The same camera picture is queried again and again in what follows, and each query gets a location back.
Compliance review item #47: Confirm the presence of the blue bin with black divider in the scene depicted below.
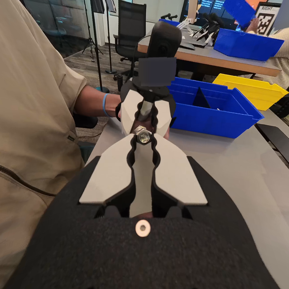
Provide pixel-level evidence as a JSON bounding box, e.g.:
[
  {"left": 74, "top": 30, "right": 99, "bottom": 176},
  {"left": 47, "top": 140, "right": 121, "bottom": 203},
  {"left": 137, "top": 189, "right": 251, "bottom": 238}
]
[{"left": 168, "top": 76, "right": 265, "bottom": 139}]

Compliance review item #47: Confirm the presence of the black office chair seat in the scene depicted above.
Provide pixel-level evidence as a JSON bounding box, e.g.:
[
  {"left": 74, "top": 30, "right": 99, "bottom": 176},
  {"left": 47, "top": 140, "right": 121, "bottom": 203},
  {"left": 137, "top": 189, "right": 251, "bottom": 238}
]
[{"left": 74, "top": 113, "right": 98, "bottom": 130}]

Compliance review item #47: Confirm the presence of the black flat pad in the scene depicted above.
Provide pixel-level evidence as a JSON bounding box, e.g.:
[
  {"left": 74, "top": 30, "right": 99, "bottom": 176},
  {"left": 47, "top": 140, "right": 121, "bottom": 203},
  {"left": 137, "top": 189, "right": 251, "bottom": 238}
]
[{"left": 255, "top": 123, "right": 289, "bottom": 163}]

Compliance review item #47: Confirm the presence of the wooden rear table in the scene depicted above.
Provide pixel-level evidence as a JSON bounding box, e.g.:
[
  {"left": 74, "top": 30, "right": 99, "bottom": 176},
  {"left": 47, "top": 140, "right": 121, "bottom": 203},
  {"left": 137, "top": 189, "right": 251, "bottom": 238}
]
[{"left": 138, "top": 34, "right": 282, "bottom": 78}]

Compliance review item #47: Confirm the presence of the black tripod stand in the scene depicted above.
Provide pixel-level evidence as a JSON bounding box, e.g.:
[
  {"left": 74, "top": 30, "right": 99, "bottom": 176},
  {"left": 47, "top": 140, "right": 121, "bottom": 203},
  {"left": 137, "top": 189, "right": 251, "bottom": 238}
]
[{"left": 83, "top": 0, "right": 119, "bottom": 92}]

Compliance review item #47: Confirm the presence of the yellow plastic bin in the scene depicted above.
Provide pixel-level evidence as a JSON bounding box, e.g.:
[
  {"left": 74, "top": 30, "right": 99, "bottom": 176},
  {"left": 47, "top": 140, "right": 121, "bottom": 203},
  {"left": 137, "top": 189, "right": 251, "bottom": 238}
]
[{"left": 212, "top": 73, "right": 289, "bottom": 112}]

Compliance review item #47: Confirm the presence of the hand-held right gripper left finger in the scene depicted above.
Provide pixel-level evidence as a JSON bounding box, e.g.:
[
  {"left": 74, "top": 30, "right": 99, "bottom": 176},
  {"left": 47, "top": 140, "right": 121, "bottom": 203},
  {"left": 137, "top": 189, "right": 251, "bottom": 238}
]
[{"left": 79, "top": 134, "right": 136, "bottom": 213}]

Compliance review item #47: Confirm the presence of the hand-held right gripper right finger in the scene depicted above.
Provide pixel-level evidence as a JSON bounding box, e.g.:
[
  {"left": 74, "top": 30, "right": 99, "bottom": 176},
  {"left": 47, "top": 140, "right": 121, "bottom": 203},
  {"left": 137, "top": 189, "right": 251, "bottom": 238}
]
[{"left": 151, "top": 134, "right": 208, "bottom": 213}]

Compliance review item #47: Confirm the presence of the steel hex nut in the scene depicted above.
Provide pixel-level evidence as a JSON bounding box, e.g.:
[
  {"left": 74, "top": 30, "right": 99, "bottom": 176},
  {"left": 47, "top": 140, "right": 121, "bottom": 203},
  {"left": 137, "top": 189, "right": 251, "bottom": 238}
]
[{"left": 134, "top": 127, "right": 153, "bottom": 146}]

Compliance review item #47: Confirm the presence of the blue plastic bin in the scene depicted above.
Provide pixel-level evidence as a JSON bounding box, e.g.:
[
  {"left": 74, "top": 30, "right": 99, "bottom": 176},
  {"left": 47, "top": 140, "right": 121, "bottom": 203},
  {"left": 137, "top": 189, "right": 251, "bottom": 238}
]
[{"left": 213, "top": 28, "right": 285, "bottom": 62}]

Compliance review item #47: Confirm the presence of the printed tag sign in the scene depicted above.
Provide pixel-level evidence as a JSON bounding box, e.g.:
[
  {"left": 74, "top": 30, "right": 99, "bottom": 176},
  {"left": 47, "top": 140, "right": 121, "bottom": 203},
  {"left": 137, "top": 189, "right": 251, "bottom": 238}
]
[{"left": 254, "top": 2, "right": 283, "bottom": 39}]

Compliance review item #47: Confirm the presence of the person's left forearm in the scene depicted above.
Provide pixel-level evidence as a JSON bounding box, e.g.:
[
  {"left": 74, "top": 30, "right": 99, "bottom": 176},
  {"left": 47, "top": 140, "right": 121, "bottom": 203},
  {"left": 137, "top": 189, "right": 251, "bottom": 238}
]
[{"left": 75, "top": 85, "right": 123, "bottom": 120}]

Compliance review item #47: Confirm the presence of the steel hex bolt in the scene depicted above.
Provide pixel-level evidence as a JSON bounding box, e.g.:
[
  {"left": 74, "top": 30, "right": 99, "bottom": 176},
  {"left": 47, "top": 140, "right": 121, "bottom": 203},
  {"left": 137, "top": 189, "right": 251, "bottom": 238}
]
[{"left": 138, "top": 100, "right": 152, "bottom": 129}]

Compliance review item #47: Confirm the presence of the blue wristband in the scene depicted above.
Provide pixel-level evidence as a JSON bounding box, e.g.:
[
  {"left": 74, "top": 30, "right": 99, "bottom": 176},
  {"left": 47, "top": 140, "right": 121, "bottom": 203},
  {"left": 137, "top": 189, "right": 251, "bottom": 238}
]
[{"left": 102, "top": 92, "right": 112, "bottom": 118}]

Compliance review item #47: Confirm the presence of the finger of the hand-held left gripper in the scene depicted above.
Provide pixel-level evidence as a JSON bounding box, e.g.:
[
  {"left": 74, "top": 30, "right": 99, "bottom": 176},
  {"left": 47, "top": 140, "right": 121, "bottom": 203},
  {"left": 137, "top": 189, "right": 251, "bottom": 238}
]
[
  {"left": 151, "top": 98, "right": 178, "bottom": 136},
  {"left": 120, "top": 89, "right": 148, "bottom": 136}
]

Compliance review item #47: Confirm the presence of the person's left hand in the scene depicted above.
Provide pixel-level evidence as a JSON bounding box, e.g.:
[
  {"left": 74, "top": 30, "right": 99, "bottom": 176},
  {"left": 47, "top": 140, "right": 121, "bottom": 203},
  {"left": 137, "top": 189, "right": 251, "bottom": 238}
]
[{"left": 156, "top": 127, "right": 171, "bottom": 141}]

